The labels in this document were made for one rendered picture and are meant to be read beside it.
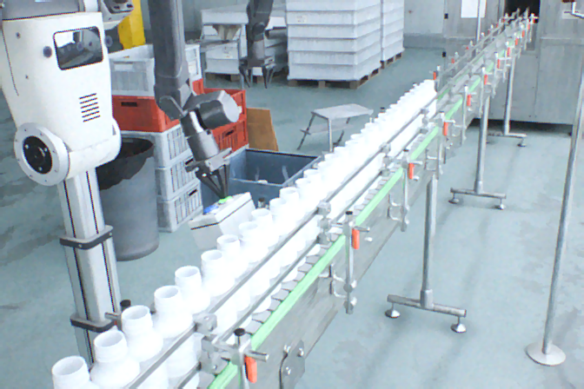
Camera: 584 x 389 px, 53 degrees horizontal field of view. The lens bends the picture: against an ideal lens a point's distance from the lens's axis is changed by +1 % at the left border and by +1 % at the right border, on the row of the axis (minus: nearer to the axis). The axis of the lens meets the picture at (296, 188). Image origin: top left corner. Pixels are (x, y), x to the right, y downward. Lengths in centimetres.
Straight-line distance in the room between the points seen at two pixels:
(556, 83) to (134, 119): 378
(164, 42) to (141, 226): 241
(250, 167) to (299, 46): 592
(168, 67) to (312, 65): 688
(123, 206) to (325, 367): 151
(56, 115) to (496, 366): 197
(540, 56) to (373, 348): 377
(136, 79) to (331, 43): 462
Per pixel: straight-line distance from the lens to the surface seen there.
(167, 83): 119
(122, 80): 367
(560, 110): 589
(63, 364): 77
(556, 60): 580
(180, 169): 385
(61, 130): 147
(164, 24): 114
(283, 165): 214
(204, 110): 122
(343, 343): 270
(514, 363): 270
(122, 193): 337
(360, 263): 151
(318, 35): 794
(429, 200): 256
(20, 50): 145
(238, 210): 125
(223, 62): 881
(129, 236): 349
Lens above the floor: 159
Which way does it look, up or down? 21 degrees down
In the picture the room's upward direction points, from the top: 2 degrees counter-clockwise
